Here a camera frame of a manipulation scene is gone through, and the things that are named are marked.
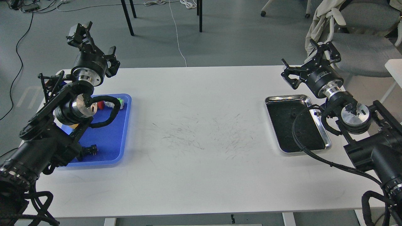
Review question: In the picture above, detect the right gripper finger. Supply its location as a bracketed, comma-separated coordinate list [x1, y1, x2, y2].
[280, 58, 310, 90]
[310, 39, 341, 68]

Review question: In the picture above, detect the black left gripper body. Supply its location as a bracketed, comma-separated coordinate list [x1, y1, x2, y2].
[72, 51, 107, 86]

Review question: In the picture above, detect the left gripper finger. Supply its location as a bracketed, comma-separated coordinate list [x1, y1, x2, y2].
[66, 21, 98, 53]
[104, 46, 120, 78]

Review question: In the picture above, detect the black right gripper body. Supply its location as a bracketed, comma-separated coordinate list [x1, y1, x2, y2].
[306, 66, 344, 98]

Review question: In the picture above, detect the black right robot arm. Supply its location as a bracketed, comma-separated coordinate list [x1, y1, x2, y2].
[281, 39, 402, 226]

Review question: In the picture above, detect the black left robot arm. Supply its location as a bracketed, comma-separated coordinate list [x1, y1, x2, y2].
[0, 22, 122, 226]

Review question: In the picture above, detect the beige jacket on chair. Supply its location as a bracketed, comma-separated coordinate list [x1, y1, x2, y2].
[305, 0, 345, 55]

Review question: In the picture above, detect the grey office chair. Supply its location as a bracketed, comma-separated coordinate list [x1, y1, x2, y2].
[318, 0, 401, 78]

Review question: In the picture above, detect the metal tray with black mat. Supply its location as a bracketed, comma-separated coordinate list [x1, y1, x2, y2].
[265, 94, 332, 155]

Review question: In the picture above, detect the blue plastic tray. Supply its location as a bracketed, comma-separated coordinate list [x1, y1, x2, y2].
[67, 94, 132, 167]

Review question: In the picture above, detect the black table legs background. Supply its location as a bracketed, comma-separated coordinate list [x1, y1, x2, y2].
[121, 0, 203, 36]

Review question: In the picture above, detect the grey green switch module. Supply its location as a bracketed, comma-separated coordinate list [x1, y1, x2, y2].
[117, 98, 125, 110]

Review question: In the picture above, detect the red push button switch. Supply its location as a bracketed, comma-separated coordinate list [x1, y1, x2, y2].
[97, 101, 105, 110]

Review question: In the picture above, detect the black cable on floor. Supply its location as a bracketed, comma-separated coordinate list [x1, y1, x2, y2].
[0, 13, 34, 121]

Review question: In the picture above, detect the white cable on floor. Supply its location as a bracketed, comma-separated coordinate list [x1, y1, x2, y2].
[144, 0, 197, 67]

